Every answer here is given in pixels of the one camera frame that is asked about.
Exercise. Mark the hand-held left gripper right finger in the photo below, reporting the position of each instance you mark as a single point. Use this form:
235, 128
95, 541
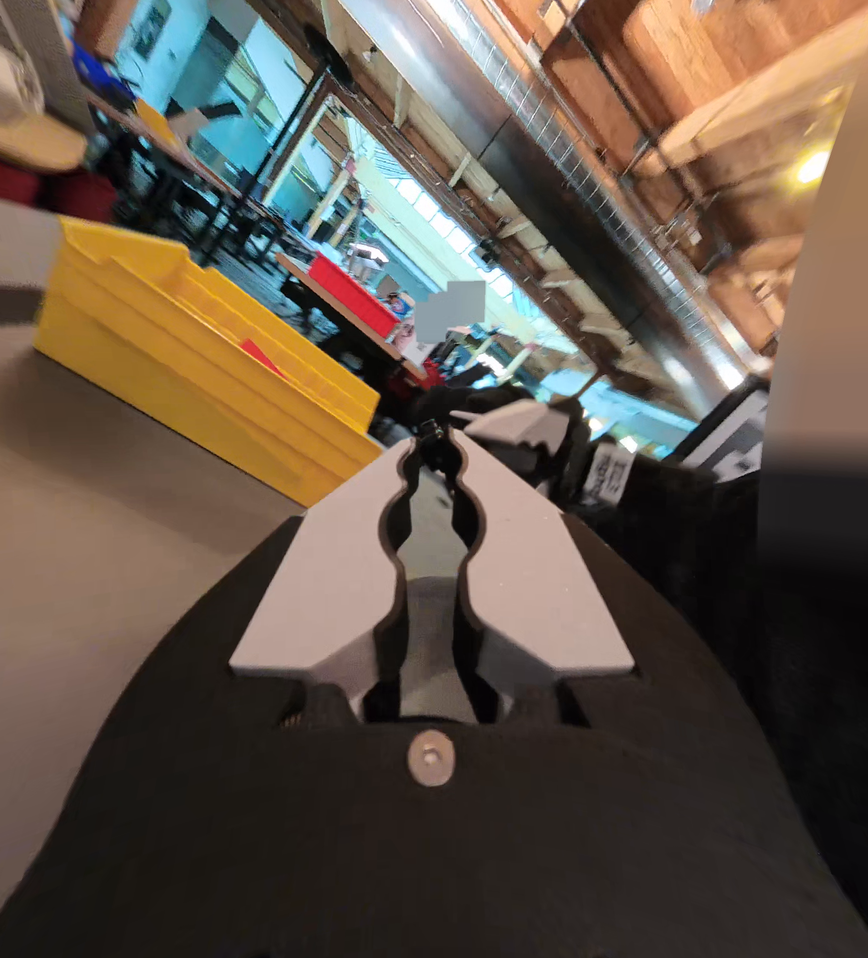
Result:
546, 591

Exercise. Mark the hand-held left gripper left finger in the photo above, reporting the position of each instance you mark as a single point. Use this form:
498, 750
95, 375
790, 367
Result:
314, 591

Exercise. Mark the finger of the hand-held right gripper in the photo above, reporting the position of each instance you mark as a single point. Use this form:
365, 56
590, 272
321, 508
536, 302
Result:
516, 419
531, 468

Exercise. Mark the black star knob screw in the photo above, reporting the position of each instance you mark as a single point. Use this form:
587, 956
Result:
434, 434

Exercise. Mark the red tape roll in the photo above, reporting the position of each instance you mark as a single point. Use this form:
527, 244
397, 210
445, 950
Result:
258, 355

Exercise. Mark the yellow plastic bin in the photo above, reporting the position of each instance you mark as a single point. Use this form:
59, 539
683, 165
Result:
142, 337

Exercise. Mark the black white marker board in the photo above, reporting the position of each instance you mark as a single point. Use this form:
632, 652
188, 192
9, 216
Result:
733, 434

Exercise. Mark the red plastic bin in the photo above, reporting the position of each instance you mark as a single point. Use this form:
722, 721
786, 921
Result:
352, 292

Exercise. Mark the ceiling lamp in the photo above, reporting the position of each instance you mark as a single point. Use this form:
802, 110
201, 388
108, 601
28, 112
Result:
812, 166

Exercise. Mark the red floor crate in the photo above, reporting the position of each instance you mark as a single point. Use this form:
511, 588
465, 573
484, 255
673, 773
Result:
0, 179

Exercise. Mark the dark divider panel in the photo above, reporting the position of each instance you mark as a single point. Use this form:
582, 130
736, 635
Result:
7, 67

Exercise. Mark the large silver duct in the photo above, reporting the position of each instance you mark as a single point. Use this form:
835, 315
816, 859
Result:
539, 187

